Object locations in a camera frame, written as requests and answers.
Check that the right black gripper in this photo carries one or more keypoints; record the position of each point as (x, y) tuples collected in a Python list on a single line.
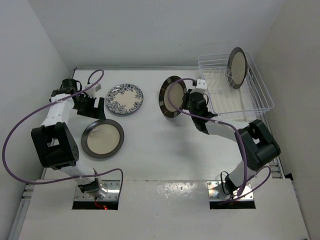
[(185, 99)]

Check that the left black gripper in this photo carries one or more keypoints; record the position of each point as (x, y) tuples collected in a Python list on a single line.
[(96, 112)]

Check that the dark patterned rim plate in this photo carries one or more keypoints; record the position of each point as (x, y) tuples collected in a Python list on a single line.
[(176, 96)]

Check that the grey rim plate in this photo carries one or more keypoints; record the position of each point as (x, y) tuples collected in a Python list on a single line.
[(102, 139), (237, 68)]

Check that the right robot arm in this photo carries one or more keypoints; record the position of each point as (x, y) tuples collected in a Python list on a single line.
[(254, 140)]

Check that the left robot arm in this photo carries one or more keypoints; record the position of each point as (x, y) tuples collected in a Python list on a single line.
[(54, 143)]

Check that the blue floral plate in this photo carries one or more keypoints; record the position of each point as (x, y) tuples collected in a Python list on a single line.
[(124, 99)]

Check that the white drip tray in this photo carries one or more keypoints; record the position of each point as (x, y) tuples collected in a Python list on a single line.
[(229, 103)]

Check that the white front board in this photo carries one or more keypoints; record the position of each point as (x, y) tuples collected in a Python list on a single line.
[(159, 210)]

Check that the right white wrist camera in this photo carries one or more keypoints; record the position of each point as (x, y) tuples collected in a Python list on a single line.
[(200, 86)]

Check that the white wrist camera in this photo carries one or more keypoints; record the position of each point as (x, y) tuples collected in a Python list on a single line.
[(93, 90), (200, 86)]

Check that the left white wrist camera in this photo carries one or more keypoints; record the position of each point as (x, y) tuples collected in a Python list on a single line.
[(93, 90)]

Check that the white wire dish rack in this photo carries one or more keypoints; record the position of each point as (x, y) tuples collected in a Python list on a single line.
[(263, 99)]

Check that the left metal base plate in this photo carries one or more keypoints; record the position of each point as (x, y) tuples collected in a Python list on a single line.
[(109, 192)]

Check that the metal base plate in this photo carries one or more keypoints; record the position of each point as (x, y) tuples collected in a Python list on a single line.
[(217, 192), (109, 192)]

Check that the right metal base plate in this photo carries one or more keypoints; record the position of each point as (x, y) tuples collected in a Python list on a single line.
[(217, 192)]

